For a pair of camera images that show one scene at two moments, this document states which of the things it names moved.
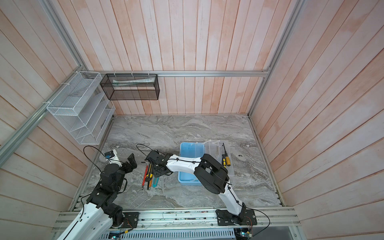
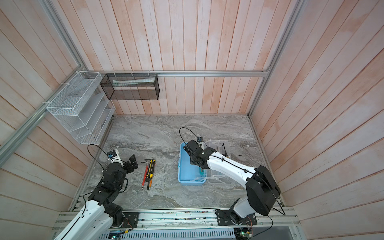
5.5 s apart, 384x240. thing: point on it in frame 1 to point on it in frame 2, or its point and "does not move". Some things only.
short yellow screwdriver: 227,158 does not move
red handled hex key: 147,166 does not move
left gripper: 132,161 does not move
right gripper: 156,172 to 192,160
